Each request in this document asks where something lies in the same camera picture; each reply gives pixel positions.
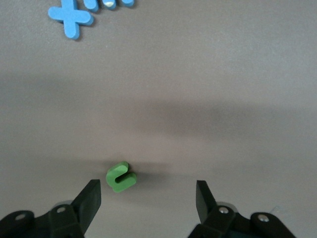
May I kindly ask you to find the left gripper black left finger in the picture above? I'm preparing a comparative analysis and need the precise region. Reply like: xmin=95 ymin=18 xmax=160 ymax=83
xmin=0 ymin=179 xmax=102 ymax=238

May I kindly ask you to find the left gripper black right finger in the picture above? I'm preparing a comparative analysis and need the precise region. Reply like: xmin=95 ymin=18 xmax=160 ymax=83
xmin=188 ymin=180 xmax=298 ymax=238

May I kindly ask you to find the green letter u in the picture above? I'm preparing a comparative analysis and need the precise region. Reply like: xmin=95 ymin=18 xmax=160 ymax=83
xmin=106 ymin=161 xmax=138 ymax=194

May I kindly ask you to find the blue letter x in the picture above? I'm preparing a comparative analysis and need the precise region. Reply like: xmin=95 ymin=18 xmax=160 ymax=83
xmin=47 ymin=0 xmax=95 ymax=41

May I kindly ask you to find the blue letter m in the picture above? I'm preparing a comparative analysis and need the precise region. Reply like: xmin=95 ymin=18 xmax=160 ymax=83
xmin=83 ymin=0 xmax=136 ymax=12

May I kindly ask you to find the brown table cover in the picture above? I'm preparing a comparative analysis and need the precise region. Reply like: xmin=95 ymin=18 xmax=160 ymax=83
xmin=0 ymin=0 xmax=317 ymax=238

